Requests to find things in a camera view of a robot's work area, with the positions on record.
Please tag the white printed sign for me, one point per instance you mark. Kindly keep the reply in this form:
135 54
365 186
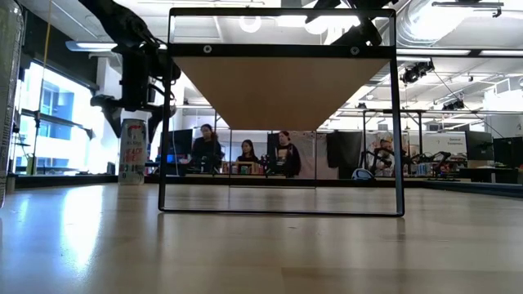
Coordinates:
459 149

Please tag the black upright panel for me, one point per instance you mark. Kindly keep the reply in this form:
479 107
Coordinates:
271 143

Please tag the silver ceiling duct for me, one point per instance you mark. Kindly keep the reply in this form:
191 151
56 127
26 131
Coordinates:
425 24

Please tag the wooden shelf black metal frame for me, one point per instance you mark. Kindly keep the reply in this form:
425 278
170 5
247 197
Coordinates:
278 90

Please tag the white and blue round object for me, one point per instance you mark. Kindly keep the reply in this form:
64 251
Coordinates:
361 175

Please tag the grey corner block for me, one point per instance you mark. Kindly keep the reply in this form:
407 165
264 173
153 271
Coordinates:
11 184

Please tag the black hanging cloth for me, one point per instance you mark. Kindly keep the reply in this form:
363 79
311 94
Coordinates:
345 149

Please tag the black aluminium table rail frame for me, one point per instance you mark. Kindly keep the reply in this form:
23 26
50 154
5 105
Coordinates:
61 180

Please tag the small black box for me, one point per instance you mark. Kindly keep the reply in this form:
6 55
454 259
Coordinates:
111 167

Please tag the white hanging cloth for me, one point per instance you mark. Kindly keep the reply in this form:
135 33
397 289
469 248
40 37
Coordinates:
312 155

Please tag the black ceiling track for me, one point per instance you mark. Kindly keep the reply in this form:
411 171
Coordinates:
466 4

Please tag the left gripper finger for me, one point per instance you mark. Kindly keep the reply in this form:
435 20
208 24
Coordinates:
156 124
115 120

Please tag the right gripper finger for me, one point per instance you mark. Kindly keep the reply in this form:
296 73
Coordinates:
323 11
357 33

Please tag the long ceiling light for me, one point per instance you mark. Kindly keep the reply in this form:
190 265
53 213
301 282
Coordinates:
90 45

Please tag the large clear bottle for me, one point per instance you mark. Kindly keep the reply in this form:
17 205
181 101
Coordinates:
10 102

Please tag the ceiling light strip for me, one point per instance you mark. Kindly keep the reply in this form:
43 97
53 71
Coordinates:
433 52

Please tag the black metal rig frame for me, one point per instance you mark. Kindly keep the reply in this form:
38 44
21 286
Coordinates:
392 110

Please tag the person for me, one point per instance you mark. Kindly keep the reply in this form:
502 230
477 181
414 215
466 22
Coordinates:
247 153
206 147
289 157
385 153

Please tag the black ceiling spotlight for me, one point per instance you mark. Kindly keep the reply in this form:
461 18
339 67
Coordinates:
417 71
453 105

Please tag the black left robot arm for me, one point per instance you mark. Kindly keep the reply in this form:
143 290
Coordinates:
118 20

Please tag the black computer monitor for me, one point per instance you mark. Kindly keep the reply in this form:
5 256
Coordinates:
181 141
508 152
479 145

